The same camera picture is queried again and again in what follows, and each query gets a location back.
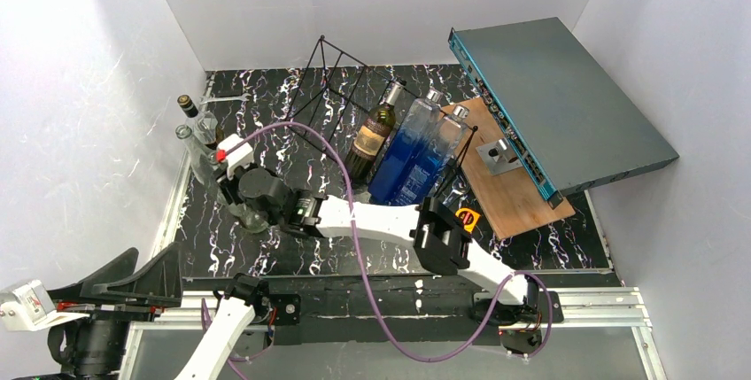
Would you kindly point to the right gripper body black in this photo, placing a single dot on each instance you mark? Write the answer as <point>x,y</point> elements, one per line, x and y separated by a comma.
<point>228,188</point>

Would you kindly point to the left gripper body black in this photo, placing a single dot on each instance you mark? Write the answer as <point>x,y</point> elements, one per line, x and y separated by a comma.
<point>102,307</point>

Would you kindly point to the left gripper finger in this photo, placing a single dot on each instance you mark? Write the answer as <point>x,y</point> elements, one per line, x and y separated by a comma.
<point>157,283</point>
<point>82,292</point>

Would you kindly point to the tall clear glass bottle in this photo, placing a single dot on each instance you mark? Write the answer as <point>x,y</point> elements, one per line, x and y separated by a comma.
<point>201,162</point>

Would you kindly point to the short clear glass bottle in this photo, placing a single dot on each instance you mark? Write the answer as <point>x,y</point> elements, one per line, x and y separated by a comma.
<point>248,218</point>

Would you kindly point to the dark-capped clear bottle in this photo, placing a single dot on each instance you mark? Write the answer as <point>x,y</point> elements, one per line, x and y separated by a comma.
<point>204,124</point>

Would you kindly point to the green wine bottle tan label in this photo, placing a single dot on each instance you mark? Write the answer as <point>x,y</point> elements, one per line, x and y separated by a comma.
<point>374,131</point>

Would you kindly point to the blue square bottle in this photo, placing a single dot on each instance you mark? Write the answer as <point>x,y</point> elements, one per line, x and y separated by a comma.
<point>420,118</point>
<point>424,170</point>

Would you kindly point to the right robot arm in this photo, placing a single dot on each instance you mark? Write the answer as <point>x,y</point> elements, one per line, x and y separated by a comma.
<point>439,240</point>

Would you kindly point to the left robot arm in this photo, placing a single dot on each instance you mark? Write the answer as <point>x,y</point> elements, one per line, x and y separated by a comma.
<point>200,336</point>

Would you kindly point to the small wrench at back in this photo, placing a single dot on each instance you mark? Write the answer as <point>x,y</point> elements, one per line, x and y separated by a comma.
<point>226,99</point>

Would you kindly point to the silver combination wrench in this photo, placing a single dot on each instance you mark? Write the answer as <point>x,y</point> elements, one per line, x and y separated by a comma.
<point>459,189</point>

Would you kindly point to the yellow tape measure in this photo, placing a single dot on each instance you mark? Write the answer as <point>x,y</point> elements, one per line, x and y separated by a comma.
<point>468,217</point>

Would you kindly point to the brown wooden board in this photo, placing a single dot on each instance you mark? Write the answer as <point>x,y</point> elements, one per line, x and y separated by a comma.
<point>510,201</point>

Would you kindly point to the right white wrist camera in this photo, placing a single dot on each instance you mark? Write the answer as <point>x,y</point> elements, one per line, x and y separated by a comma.
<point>233,153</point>

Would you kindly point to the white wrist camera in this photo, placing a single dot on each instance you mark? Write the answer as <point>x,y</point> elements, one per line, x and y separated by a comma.
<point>27,306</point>
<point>233,153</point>

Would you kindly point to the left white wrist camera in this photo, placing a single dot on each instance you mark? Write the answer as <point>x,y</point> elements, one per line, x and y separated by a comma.
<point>27,306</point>

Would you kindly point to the black wire wine rack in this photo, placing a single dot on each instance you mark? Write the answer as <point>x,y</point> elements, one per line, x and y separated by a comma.
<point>335,77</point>

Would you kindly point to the metal bracket with knob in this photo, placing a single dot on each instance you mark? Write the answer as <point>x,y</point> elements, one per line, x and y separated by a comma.
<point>498,157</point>

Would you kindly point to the blue-faced network switch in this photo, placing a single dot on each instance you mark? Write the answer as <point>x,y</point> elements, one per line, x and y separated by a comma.
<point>567,121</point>

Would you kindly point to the aluminium frame rail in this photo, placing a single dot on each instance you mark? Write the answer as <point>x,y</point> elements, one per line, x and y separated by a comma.
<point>602,331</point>

